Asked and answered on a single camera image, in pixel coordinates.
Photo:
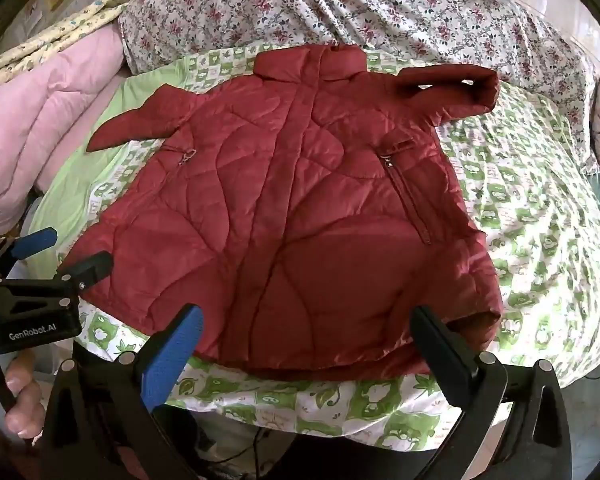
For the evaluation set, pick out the green printed bedsheet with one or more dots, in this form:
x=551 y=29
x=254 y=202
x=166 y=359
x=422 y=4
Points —
x=525 y=240

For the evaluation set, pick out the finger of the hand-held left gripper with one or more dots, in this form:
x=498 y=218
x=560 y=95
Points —
x=92 y=266
x=37 y=240

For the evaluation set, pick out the red quilted jacket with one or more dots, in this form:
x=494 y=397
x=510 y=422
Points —
x=300 y=210

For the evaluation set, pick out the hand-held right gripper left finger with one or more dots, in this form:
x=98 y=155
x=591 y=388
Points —
x=176 y=355

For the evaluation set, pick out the pink quilt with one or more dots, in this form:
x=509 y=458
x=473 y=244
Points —
x=35 y=130

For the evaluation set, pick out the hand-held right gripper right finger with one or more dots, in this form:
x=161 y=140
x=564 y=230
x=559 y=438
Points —
x=442 y=352

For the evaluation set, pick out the person's left hand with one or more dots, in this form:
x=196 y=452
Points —
x=22 y=385

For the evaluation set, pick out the yellow patterned blanket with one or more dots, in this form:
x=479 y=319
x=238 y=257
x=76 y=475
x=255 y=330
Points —
x=55 y=37

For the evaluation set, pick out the floral patterned quilt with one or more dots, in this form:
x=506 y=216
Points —
x=380 y=15

